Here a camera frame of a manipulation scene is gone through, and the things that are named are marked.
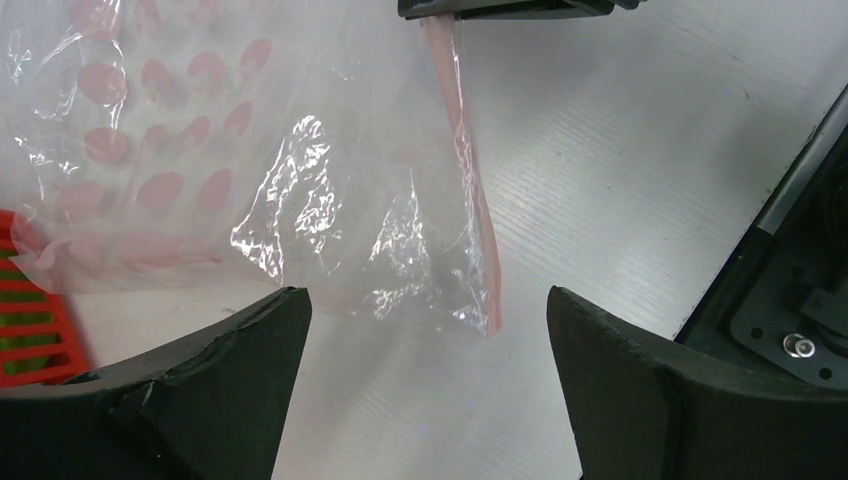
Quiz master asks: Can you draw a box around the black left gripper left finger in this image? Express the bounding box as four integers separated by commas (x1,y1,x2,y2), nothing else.
1,288,312,479

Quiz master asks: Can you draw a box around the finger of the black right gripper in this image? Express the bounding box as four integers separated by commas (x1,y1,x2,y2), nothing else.
397,0,640,20

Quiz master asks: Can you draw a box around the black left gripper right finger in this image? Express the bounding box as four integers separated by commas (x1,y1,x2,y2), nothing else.
546,286,847,479

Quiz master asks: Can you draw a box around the clear zip top bag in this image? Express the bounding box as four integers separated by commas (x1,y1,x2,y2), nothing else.
1,1,501,335

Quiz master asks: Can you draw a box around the red plastic shopping basket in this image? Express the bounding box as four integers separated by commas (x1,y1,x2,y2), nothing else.
1,210,90,389

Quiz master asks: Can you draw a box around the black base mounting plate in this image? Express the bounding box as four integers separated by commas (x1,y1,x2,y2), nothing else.
673,132,848,392

